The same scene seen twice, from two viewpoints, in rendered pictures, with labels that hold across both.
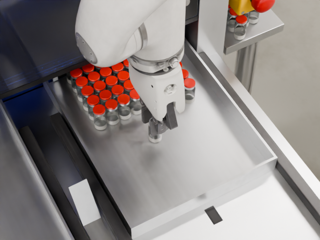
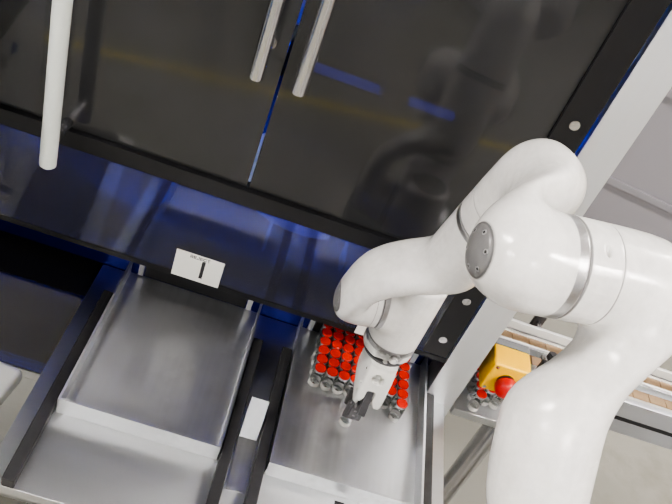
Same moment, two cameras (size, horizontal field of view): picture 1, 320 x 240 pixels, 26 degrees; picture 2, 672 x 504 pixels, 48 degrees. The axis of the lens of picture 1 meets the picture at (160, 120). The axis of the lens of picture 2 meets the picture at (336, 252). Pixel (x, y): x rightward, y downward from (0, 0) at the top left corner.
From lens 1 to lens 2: 0.29 m
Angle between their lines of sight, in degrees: 21
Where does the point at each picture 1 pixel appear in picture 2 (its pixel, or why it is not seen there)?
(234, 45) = (462, 410)
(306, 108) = not seen: outside the picture
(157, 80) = (373, 364)
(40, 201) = (225, 395)
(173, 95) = (377, 386)
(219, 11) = (465, 370)
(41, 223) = (213, 409)
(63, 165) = (262, 386)
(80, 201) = (251, 414)
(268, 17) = not seen: hidden behind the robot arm
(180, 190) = (330, 472)
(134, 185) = (300, 440)
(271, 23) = not seen: hidden behind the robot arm
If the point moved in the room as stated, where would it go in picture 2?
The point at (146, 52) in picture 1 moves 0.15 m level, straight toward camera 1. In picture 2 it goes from (379, 335) to (325, 389)
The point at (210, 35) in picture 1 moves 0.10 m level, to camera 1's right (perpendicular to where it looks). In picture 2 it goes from (447, 385) to (491, 419)
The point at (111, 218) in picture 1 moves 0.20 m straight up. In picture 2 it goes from (262, 445) to (296, 368)
